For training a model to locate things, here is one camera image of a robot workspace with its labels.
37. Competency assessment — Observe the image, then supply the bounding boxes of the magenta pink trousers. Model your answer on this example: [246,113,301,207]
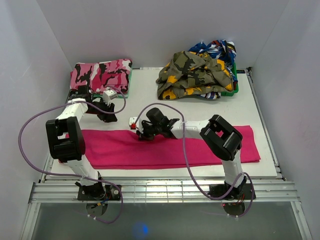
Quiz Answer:
[58,125,262,171]

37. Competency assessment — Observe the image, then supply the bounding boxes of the pink camouflage folded trousers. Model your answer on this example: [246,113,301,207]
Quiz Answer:
[70,58,133,95]

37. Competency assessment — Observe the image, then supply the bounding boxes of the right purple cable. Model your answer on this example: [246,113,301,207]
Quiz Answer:
[133,102,256,219]

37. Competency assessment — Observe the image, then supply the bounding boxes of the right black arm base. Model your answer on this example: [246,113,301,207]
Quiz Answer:
[208,183,256,217]

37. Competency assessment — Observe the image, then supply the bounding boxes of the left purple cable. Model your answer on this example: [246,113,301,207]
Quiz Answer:
[17,86,127,224]

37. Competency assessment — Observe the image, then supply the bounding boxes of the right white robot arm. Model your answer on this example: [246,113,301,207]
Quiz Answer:
[129,107,247,200]

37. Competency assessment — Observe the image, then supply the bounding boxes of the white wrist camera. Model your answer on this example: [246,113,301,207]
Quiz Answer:
[102,89,118,105]
[128,116,139,130]

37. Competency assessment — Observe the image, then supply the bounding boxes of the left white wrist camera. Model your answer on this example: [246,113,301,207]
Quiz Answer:
[102,89,118,105]

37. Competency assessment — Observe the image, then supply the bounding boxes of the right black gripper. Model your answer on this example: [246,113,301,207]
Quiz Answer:
[136,122,161,143]

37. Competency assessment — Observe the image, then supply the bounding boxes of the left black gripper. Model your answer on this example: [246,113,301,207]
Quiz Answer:
[85,97,118,123]

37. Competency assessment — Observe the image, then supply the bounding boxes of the olive yellow camouflage trousers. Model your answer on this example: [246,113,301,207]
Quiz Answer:
[156,51,234,100]

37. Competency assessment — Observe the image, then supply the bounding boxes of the purple cable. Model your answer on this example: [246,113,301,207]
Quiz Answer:
[133,102,256,219]
[17,86,127,224]

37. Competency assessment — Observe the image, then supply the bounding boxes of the aluminium front rail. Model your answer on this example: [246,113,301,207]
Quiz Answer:
[29,178,301,204]

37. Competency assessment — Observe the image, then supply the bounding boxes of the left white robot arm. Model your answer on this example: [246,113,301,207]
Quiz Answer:
[45,85,118,200]

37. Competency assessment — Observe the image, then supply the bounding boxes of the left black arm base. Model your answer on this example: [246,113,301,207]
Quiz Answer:
[77,182,121,217]

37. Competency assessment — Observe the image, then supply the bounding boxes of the blue white camouflage trousers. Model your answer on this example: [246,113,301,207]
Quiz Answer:
[189,39,239,100]

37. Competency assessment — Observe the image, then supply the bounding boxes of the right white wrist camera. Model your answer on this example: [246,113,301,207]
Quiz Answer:
[128,116,139,130]

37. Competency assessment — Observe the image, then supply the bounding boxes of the green plastic bin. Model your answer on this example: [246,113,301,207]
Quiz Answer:
[219,62,240,97]

